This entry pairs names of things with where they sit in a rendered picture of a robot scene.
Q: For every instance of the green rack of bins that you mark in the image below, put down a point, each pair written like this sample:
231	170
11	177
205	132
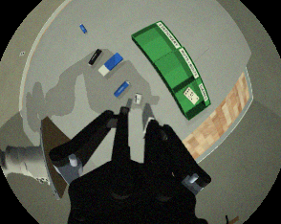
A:
156	42

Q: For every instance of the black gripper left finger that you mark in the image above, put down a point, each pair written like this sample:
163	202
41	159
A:
70	158

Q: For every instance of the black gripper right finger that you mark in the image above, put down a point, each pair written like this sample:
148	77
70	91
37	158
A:
176	159

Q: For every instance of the white domino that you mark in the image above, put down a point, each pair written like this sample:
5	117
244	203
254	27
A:
190	95

